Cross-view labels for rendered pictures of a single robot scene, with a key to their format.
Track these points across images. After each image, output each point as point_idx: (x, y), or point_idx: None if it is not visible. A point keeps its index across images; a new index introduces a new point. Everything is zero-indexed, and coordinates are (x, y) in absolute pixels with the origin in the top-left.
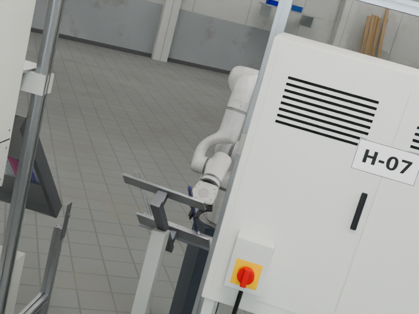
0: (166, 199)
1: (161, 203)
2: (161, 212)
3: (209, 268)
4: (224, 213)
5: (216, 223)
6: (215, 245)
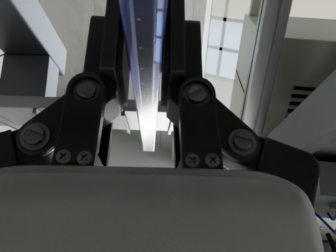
0: (50, 85)
1: (63, 66)
2: (51, 28)
3: (240, 42)
4: (232, 92)
5: (247, 78)
6: (236, 64)
